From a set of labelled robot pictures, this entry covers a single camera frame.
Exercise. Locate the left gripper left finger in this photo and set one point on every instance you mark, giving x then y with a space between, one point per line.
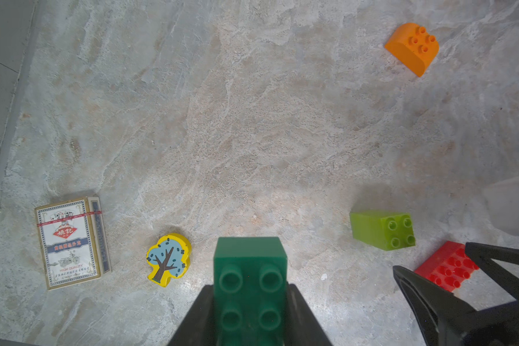
198 327

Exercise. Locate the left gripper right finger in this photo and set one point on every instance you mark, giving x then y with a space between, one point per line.
301 327

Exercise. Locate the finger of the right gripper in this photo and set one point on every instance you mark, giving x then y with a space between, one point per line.
440 315
491 260

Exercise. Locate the yellow sticker on table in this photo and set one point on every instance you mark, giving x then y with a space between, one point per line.
169 259

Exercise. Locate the playing card box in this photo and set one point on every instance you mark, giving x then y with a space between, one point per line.
73 242

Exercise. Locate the red lego brick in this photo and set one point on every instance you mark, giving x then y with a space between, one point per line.
448 267

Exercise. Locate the orange curved lego brick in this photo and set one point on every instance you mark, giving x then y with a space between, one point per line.
414 46

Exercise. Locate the lime lego brick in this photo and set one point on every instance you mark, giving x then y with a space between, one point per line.
383 229

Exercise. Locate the green lego brick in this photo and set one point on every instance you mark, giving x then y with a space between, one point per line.
249 290

